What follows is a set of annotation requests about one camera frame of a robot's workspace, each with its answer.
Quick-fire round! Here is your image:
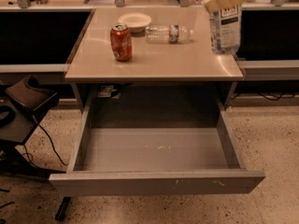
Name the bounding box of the blue labelled plastic bottle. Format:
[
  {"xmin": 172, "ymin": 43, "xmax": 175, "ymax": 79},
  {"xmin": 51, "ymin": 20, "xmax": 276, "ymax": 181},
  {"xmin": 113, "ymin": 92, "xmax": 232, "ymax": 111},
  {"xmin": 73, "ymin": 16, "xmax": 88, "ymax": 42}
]
[{"xmin": 209, "ymin": 6, "xmax": 242, "ymax": 54}]

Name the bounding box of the clear plastic water bottle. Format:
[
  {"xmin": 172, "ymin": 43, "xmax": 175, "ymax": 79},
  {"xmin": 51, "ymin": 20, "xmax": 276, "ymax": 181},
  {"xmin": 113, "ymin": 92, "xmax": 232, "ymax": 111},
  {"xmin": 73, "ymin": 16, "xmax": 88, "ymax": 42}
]
[{"xmin": 145, "ymin": 24, "xmax": 193, "ymax": 44}]

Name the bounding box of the power strip under counter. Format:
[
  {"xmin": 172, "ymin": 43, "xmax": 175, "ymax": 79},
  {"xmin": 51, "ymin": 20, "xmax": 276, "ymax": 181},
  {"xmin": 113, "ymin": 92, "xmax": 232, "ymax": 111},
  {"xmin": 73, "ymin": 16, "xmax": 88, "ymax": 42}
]
[{"xmin": 98, "ymin": 84, "xmax": 121, "ymax": 98}]

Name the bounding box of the open grey drawer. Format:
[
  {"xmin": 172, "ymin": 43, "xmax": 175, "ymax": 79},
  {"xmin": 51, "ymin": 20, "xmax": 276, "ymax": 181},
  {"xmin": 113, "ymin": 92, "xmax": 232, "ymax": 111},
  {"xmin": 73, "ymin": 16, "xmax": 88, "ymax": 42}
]
[{"xmin": 49, "ymin": 91, "xmax": 266, "ymax": 198}]

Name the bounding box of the white paper bowl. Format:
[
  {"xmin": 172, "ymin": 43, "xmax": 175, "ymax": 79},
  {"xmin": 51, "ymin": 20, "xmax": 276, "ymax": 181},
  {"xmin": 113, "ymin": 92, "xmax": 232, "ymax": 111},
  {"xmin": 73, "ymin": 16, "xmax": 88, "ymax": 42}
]
[{"xmin": 118, "ymin": 12, "xmax": 151, "ymax": 34}]

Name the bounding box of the orange soda can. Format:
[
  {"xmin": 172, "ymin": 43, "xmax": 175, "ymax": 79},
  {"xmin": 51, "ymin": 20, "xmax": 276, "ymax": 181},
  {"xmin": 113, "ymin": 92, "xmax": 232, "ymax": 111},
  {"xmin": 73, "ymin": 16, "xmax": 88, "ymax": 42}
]
[{"xmin": 110, "ymin": 22, "xmax": 132, "ymax": 62}]

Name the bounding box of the dark brown chair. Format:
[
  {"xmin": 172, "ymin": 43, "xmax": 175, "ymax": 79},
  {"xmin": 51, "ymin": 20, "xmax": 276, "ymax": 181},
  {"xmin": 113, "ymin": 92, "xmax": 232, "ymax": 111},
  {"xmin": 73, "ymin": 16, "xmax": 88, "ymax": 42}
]
[{"xmin": 0, "ymin": 76, "xmax": 62, "ymax": 178}]

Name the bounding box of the black table leg foot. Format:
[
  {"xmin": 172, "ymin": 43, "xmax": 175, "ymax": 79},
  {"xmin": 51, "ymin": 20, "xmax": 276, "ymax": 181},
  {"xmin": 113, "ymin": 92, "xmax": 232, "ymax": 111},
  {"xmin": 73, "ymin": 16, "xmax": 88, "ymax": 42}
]
[{"xmin": 55, "ymin": 197, "xmax": 71, "ymax": 221}]

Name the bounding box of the black cable on floor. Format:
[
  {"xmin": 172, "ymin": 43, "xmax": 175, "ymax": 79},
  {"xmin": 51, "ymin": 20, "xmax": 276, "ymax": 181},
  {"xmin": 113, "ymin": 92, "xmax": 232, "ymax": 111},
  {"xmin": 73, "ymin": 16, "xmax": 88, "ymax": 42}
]
[{"xmin": 21, "ymin": 115, "xmax": 69, "ymax": 167}]

